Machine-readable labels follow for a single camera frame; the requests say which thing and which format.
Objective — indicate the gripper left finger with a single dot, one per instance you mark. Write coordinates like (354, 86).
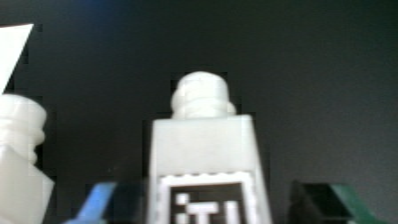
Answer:
(114, 204)

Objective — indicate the white sheet with AprilTags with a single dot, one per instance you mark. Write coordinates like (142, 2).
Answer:
(13, 40)

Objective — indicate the white table leg with tag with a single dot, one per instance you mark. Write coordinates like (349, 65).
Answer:
(206, 183)

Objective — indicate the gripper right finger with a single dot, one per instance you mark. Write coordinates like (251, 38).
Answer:
(325, 204)

